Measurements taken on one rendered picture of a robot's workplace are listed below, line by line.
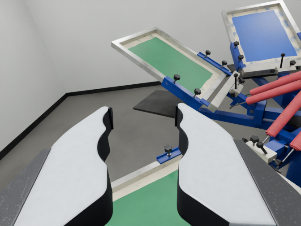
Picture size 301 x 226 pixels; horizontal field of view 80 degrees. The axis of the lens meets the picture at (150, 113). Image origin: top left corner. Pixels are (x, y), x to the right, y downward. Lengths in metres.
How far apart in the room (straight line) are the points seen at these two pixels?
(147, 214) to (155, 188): 0.13
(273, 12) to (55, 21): 4.09
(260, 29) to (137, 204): 1.90
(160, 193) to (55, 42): 4.50
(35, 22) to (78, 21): 0.99
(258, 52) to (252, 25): 0.35
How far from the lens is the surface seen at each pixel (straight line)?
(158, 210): 0.92
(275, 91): 1.28
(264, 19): 2.32
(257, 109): 1.36
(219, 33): 4.41
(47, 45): 5.15
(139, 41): 1.61
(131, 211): 0.94
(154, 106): 1.64
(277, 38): 2.14
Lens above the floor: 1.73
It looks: 30 degrees down
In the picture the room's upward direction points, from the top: 11 degrees counter-clockwise
